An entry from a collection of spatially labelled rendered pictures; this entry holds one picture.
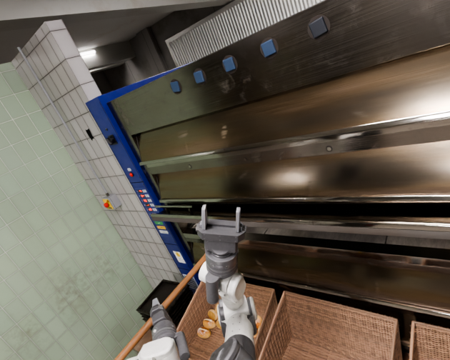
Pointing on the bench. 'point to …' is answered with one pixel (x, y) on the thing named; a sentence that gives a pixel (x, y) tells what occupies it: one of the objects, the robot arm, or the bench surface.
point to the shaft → (165, 308)
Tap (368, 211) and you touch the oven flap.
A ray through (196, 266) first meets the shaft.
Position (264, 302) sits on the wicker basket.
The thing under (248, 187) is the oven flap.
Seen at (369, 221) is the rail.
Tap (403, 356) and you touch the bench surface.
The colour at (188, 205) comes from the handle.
